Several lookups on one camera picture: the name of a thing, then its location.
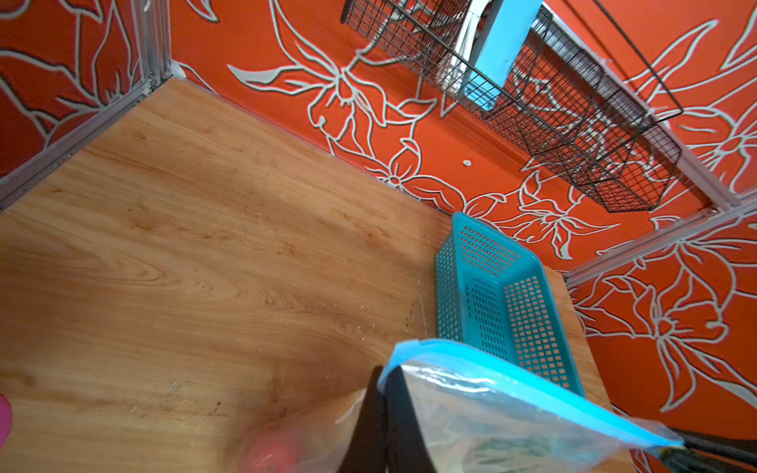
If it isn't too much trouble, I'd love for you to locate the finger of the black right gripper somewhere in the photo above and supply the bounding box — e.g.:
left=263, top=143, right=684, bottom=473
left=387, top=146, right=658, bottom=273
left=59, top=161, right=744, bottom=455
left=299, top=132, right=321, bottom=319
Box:
left=658, top=429, right=756, bottom=473

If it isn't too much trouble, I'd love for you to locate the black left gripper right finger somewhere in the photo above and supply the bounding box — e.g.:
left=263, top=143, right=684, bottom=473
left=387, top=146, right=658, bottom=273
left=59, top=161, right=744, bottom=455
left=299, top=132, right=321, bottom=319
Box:
left=386, top=369, right=436, bottom=473

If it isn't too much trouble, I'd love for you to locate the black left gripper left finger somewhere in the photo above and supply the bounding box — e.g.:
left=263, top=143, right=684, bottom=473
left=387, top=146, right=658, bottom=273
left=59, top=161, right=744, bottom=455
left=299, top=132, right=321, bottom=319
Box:
left=338, top=367, right=388, bottom=473

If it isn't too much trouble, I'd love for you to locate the clear zip top bag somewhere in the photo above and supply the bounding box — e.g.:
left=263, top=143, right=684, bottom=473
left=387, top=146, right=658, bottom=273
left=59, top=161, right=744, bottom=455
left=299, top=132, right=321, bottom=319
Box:
left=230, top=339, right=684, bottom=472

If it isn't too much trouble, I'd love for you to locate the dark red apple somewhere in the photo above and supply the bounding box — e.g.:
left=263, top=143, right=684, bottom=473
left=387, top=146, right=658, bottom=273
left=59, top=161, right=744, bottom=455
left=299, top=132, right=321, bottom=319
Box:
left=239, top=431, right=303, bottom=473

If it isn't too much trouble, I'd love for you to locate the teal plastic basket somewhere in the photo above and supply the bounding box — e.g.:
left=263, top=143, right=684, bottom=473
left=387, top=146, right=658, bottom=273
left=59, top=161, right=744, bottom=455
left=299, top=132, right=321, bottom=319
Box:
left=435, top=212, right=585, bottom=395

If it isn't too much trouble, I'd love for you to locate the pink plastic goblet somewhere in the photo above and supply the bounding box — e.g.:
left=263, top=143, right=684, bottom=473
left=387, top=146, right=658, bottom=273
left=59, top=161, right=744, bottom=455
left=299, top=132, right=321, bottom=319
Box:
left=0, top=395, right=13, bottom=449

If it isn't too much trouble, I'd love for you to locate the light blue power strip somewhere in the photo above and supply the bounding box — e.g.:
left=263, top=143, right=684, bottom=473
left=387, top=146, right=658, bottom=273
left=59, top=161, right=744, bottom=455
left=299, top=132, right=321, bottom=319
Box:
left=462, top=0, right=542, bottom=112

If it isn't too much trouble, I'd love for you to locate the white coiled cable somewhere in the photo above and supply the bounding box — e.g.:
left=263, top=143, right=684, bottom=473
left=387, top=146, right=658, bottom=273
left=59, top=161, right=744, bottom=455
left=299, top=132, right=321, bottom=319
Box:
left=434, top=0, right=492, bottom=96

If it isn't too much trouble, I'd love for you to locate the black wire wall basket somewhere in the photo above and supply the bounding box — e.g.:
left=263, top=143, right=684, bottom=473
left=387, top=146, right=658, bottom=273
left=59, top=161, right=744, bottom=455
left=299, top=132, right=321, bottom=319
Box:
left=341, top=1, right=683, bottom=212

